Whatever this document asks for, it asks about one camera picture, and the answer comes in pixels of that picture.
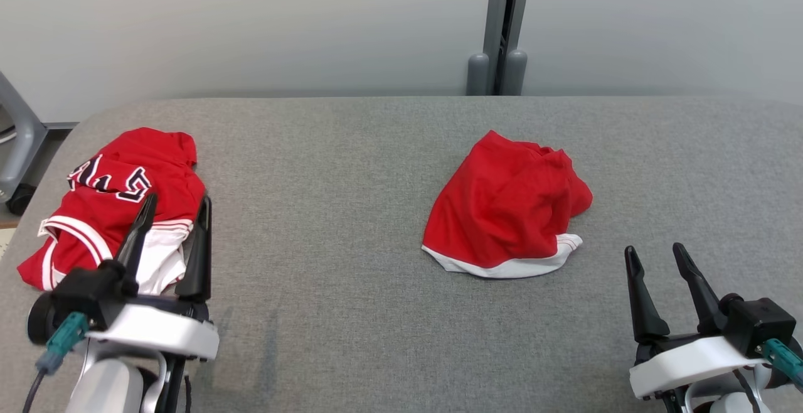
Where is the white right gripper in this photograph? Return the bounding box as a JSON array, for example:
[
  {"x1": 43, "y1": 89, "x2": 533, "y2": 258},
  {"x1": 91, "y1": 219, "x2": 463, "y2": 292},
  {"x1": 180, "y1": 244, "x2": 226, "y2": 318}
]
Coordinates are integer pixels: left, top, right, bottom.
[{"x1": 624, "y1": 242, "x2": 770, "y2": 401}]

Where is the grey partition end post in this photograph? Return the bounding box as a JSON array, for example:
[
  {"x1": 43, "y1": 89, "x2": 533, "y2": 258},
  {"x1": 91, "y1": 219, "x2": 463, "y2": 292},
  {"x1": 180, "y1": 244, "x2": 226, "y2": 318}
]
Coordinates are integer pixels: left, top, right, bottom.
[{"x1": 0, "y1": 71, "x2": 50, "y2": 203}]

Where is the right cable teal connector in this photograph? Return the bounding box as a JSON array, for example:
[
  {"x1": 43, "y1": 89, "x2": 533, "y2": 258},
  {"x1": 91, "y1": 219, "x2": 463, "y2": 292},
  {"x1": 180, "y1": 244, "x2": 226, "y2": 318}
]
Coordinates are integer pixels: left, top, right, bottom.
[{"x1": 756, "y1": 338, "x2": 803, "y2": 395}]

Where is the red basketball jersey number 23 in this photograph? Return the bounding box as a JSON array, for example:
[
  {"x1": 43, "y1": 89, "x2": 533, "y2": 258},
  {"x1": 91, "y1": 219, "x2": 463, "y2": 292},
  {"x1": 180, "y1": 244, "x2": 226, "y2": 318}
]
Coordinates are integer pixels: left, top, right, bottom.
[{"x1": 17, "y1": 127, "x2": 208, "y2": 296}]

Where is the black caster wheel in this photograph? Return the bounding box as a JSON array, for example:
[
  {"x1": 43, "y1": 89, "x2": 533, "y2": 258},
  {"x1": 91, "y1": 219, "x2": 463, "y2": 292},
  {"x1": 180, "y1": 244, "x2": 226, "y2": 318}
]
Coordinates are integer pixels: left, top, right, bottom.
[{"x1": 5, "y1": 183, "x2": 37, "y2": 216}]

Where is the red shorts white trim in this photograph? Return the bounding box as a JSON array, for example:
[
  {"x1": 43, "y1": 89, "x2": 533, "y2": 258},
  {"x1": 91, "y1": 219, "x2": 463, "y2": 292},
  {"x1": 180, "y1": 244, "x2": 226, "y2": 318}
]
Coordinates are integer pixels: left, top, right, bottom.
[{"x1": 422, "y1": 129, "x2": 594, "y2": 279}]

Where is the cable teal connector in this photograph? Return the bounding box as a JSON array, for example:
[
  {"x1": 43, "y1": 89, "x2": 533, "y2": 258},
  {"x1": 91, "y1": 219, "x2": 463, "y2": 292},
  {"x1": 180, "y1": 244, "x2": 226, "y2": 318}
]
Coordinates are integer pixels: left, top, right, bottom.
[
  {"x1": 756, "y1": 338, "x2": 803, "y2": 395},
  {"x1": 22, "y1": 311, "x2": 90, "y2": 413}
]

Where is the left cable teal connector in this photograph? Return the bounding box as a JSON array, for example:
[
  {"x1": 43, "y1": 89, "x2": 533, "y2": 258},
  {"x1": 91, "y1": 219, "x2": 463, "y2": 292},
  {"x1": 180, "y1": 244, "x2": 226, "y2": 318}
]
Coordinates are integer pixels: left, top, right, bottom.
[{"x1": 22, "y1": 311, "x2": 90, "y2": 413}]

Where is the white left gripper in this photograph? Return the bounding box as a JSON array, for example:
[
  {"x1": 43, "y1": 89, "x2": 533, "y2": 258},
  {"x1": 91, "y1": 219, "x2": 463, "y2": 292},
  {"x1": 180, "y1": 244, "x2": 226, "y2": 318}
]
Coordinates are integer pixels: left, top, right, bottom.
[{"x1": 85, "y1": 192, "x2": 221, "y2": 363}]

